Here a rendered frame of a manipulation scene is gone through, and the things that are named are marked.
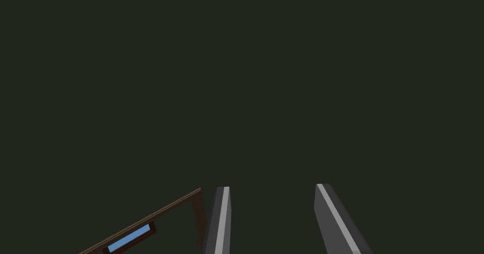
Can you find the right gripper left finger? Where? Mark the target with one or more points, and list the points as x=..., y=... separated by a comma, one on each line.
x=221, y=223

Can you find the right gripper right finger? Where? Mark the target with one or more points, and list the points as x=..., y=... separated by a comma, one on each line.
x=334, y=223

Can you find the blue window with brown frame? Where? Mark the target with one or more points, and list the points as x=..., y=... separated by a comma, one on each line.
x=129, y=238

